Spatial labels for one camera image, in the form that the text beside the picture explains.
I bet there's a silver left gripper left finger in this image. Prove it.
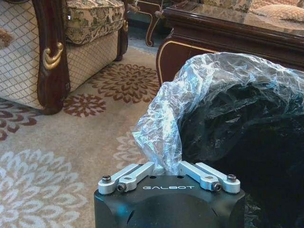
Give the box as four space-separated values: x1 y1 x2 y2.
97 161 156 195

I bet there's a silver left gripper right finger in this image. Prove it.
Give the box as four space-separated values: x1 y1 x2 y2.
178 160 241 193

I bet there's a black trash bin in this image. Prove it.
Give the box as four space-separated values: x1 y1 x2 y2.
171 69 304 228

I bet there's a clear plastic bin liner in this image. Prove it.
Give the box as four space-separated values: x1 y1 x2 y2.
132 52 304 175

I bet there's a floral patterned beige carpet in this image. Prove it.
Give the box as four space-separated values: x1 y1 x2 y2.
0 45 162 228

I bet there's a dark wood coffee table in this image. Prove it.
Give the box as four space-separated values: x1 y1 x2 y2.
155 6 304 86

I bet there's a patterned beige armchair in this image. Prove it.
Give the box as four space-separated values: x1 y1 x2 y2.
0 0 129 115

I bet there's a floral seat cushion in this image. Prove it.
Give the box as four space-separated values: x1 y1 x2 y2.
65 0 126 45

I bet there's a dark wood gilt side table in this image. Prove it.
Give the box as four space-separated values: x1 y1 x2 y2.
135 0 172 47

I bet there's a beige textured throw pillow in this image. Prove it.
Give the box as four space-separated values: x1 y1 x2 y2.
248 4 304 22

